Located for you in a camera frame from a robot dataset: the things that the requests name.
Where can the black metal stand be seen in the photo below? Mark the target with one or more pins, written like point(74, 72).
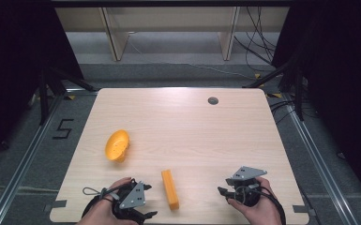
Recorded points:
point(297, 84)
point(48, 90)

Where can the light wooden shelf unit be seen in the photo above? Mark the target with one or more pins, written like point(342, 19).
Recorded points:
point(168, 18)

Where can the orange rectangular block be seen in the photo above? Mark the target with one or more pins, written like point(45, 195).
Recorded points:
point(170, 190)

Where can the black curtain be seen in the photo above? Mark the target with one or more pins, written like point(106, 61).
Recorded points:
point(15, 62)
point(340, 78)

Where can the orange plastic bowl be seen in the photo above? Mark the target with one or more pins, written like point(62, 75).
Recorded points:
point(117, 146)

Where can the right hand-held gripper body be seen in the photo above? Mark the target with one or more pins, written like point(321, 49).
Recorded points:
point(247, 179)

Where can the person's right hand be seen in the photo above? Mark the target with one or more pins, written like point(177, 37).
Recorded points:
point(259, 209)

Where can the yellow black floor tape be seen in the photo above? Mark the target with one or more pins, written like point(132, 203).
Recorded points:
point(71, 97)
point(274, 95)
point(258, 76)

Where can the aluminium floor rail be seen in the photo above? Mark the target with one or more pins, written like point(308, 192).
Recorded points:
point(318, 159)
point(25, 159)

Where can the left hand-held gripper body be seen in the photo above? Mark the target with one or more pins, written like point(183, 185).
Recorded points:
point(132, 197)

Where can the grey round table grommet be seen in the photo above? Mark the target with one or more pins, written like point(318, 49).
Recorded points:
point(213, 101)

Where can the person's left hand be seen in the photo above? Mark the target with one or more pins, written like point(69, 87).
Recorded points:
point(104, 209)

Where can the grey tape strip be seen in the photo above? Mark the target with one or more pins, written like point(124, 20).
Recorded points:
point(56, 205)
point(303, 209)

